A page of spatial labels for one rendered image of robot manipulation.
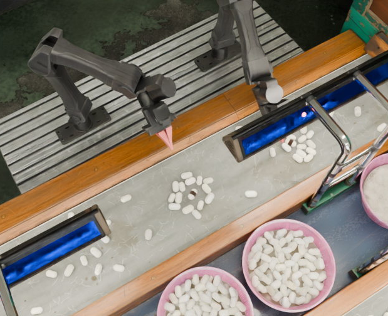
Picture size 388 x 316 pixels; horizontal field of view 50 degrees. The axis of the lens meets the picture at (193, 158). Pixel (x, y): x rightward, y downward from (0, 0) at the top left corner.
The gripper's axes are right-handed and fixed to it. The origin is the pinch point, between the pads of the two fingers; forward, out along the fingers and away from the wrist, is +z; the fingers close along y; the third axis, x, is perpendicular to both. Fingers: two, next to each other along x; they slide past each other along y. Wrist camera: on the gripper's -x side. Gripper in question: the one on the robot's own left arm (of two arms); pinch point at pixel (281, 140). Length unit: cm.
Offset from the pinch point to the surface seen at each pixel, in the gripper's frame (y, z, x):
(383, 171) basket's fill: 22.8, 21.8, -14.1
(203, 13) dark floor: 49, -50, 141
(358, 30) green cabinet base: 52, -18, 14
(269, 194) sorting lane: -14.0, 11.4, -6.7
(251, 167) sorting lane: -13.4, 3.2, 0.2
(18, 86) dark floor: -74, -56, 147
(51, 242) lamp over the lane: -74, -16, -30
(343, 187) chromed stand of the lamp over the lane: 8.8, 20.8, -11.4
